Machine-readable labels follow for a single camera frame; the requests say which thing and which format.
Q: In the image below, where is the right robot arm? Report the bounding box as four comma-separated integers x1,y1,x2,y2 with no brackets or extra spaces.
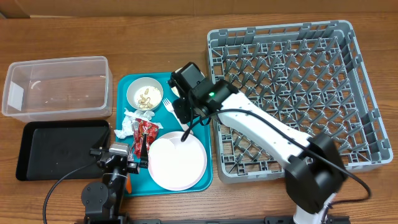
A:
168,79,348,223

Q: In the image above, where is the clear plastic bin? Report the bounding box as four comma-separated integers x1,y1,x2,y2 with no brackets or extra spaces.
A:
1,56,113,123

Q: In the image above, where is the grey dishwasher rack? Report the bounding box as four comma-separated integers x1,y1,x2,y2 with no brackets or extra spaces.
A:
207,20,393,172

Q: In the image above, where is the pink round plate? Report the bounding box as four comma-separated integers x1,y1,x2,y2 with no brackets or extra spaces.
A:
148,131,207,191

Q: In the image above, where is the teal plastic tray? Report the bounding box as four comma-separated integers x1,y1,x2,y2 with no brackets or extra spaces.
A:
113,72,214,197

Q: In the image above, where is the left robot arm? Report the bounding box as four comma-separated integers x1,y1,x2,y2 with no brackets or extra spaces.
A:
81,134,149,224

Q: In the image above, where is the white plastic fork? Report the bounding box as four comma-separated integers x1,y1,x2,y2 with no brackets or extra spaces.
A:
162,98,189,131

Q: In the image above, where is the grey bowl with food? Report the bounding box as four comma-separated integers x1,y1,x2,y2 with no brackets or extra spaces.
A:
126,77,164,111

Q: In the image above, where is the white napkin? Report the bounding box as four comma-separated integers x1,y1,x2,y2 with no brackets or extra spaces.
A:
114,108,155,139

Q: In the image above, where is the orange carrot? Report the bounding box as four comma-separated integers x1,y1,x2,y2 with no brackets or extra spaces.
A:
126,174,132,194

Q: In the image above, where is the black plastic tray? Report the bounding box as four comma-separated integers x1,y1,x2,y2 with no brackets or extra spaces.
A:
16,119,110,181

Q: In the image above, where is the red snack wrapper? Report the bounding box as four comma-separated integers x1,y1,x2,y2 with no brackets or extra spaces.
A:
132,118,159,159

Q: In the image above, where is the white bowl with peanuts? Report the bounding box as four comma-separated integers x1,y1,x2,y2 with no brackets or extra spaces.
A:
171,68,205,98

